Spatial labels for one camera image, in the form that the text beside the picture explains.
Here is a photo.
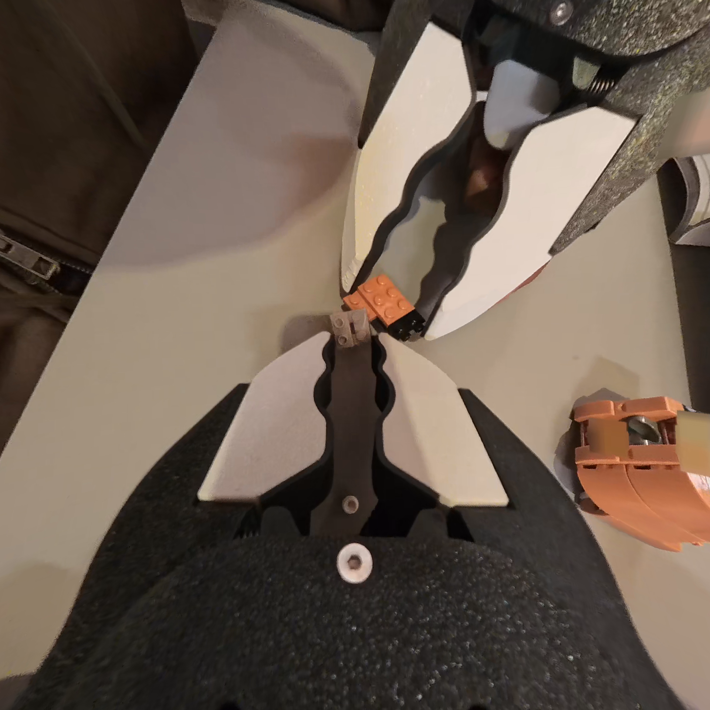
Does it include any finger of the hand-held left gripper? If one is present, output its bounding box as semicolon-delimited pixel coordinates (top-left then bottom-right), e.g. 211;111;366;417
339;21;479;294
423;101;637;340

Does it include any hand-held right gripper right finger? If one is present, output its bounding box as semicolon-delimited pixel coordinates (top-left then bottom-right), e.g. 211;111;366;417
372;332;509;508

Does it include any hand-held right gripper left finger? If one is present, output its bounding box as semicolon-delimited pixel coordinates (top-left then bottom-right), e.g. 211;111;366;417
197;332;334;504

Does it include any small black brick piece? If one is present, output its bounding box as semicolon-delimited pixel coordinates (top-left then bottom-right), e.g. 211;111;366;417
387;310;427;341

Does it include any brown brick plate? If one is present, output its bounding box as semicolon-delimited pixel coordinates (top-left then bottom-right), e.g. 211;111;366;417
343;275;415;325

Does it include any brown brick model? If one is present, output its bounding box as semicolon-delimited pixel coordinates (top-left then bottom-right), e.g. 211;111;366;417
571;396;710;551

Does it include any grey desk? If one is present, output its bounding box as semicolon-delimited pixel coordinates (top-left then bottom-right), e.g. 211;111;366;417
0;0;710;710

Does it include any person's left hand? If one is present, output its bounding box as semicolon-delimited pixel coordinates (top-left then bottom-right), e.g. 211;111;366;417
465;105;512;216

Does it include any grey instruction booklet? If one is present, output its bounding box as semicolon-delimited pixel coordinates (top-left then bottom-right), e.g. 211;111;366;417
657;155;710;245

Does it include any person's brown jacket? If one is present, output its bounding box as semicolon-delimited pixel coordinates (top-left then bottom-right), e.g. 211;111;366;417
0;0;197;450

